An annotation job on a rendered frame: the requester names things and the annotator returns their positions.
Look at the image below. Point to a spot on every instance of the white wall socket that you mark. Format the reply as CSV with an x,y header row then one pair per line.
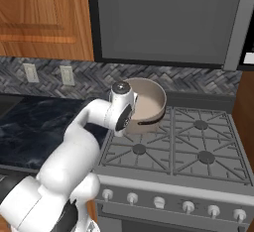
x,y
67,75
31,72

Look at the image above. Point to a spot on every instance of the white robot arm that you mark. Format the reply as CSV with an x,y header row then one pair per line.
x,y
71,163

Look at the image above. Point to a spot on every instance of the grey gas stove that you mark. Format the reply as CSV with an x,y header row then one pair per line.
x,y
185,150

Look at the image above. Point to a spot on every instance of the dark grey microwave oven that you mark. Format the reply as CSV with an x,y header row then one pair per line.
x,y
162,18

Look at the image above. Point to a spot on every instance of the white stove knob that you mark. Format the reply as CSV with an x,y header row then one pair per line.
x,y
213,211
159,202
107,194
188,206
132,198
239,215

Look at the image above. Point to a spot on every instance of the wooden wall cupboard door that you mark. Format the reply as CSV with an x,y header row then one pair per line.
x,y
43,14

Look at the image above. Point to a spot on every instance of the wooden tall cupboard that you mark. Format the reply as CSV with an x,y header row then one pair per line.
x,y
245,110

